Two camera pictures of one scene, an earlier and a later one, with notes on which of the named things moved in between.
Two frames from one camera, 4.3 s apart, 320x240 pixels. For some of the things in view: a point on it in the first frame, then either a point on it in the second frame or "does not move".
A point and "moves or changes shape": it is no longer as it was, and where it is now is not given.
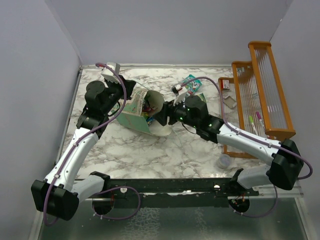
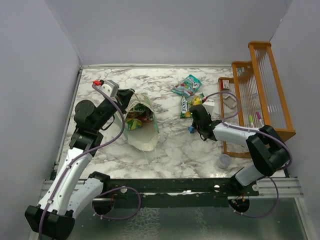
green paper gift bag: (139, 111) moves or changes shape
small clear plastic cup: (223, 161) does not move
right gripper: (168, 110) -> (194, 124)
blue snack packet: (149, 120) -> (191, 129)
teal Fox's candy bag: (192, 86) does not move
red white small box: (226, 84) does not move
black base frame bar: (172, 192) does not move
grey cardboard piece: (229, 102) does not move
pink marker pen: (260, 119) does not move
